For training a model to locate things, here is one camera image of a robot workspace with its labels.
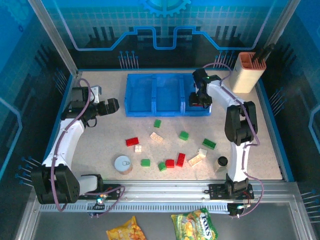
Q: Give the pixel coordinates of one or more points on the red long lego brick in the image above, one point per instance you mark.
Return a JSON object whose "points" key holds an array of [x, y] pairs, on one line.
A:
{"points": [[132, 141], [180, 159]]}

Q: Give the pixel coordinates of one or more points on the green square lego brick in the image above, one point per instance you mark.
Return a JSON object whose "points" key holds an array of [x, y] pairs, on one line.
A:
{"points": [[183, 135], [145, 162], [162, 166], [157, 123]]}

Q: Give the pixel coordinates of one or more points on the green long lego brick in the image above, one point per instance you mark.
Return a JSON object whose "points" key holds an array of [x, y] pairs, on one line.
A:
{"points": [[209, 143]]}

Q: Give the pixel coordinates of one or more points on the white square lego brick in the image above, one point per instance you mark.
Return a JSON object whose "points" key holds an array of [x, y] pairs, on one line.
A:
{"points": [[138, 148], [203, 152]]}

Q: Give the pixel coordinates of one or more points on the white long lego brick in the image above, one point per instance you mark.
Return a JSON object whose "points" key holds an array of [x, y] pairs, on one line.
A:
{"points": [[156, 137], [195, 161]]}

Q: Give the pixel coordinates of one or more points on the red square lego brick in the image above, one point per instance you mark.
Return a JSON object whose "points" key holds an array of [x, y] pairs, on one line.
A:
{"points": [[169, 163]]}

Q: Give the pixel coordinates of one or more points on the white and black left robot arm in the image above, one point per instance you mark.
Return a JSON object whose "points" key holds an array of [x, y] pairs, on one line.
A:
{"points": [[67, 140]]}

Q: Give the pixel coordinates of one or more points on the blue three-compartment bin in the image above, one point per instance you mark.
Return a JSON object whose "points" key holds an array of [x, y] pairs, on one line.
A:
{"points": [[162, 95]]}

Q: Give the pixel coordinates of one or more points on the beige utensil holder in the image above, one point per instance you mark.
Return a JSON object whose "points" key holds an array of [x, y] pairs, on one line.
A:
{"points": [[246, 77]]}

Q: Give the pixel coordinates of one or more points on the tin can with pull tab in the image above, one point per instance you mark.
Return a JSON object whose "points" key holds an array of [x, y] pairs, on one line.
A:
{"points": [[123, 165]]}

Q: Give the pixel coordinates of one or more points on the jar with black lid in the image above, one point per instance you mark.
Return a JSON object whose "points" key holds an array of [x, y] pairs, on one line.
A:
{"points": [[221, 163]]}

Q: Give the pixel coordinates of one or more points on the small circuit board with LED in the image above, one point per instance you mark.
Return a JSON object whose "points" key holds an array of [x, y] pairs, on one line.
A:
{"points": [[100, 200], [238, 207]]}

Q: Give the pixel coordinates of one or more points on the yellow snack bag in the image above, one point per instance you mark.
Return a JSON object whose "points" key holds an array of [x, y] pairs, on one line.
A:
{"points": [[126, 230]]}

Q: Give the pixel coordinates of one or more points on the green candy bag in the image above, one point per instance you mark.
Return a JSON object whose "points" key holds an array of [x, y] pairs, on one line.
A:
{"points": [[195, 223]]}

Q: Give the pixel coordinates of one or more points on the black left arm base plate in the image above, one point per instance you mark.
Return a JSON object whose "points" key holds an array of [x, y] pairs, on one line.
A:
{"points": [[112, 187]]}

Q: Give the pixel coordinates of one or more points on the aluminium frame post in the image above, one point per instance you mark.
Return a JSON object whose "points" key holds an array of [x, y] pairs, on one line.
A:
{"points": [[55, 37], [282, 20]]}

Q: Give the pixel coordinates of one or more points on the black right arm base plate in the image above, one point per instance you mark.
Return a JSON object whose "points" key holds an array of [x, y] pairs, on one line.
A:
{"points": [[216, 191]]}

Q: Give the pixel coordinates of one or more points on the aluminium front rail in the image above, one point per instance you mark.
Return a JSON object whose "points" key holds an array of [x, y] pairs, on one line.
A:
{"points": [[162, 190]]}

